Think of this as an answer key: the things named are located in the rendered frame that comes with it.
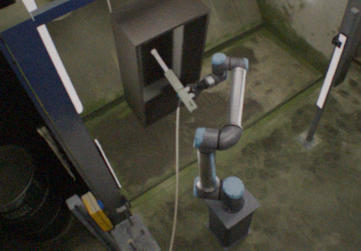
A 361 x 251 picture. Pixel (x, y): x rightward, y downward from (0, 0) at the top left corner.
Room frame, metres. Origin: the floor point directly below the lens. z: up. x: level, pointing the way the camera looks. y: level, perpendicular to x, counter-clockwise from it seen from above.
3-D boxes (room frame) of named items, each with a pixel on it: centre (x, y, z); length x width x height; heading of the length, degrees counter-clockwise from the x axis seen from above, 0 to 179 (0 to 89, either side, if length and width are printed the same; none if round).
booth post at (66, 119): (1.24, 0.67, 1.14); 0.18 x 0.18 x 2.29; 27
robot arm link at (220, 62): (1.60, -0.30, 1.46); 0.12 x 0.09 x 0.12; 73
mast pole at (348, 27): (1.79, -1.29, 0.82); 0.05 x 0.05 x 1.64; 27
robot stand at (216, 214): (0.99, -0.29, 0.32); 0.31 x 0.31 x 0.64; 27
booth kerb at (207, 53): (2.96, -0.06, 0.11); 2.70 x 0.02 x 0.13; 117
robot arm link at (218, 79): (1.59, -0.29, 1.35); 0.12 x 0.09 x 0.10; 120
